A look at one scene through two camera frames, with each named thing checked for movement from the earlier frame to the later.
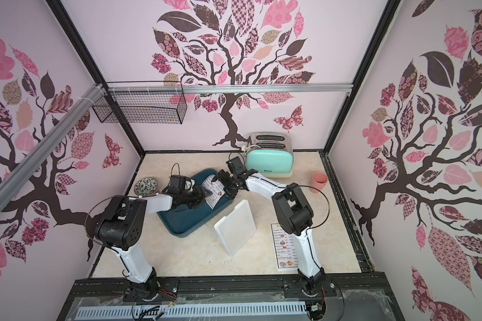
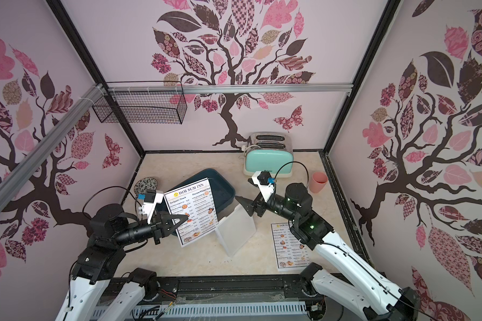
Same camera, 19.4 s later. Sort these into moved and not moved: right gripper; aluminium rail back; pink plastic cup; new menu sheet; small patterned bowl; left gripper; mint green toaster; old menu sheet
Moved: new menu sheet; right gripper; left gripper
Not moved: mint green toaster; pink plastic cup; small patterned bowl; old menu sheet; aluminium rail back
